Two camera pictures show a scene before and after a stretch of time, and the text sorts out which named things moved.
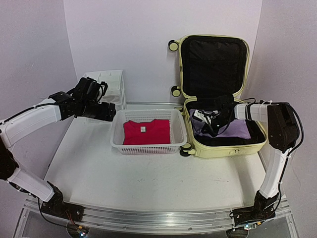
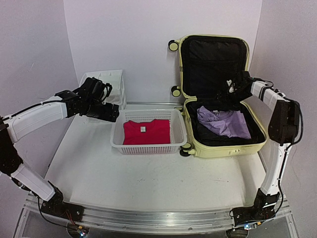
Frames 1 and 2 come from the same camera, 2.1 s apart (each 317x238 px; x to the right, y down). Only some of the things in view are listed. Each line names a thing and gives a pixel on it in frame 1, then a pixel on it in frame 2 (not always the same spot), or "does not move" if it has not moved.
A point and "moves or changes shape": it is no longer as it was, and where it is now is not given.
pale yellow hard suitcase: [213, 75] does not move
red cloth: [157, 132] does not move
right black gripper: [209, 130] → [226, 97]
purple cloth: [237, 129] moves or changes shape
